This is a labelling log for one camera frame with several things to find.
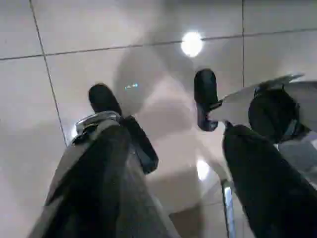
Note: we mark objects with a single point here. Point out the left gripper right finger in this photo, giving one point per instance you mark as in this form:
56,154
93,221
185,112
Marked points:
267,193

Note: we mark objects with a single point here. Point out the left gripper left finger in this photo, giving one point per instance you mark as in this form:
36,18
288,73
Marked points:
99,186

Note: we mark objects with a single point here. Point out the silver right robot leg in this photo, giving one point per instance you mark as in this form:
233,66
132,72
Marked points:
96,119

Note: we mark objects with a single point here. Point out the black right robot foot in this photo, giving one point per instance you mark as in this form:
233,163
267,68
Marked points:
102,99

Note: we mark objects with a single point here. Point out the black robot foot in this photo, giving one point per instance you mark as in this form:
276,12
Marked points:
102,99
205,89

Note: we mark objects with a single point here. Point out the black left robot foot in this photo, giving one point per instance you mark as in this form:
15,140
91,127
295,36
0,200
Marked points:
205,89

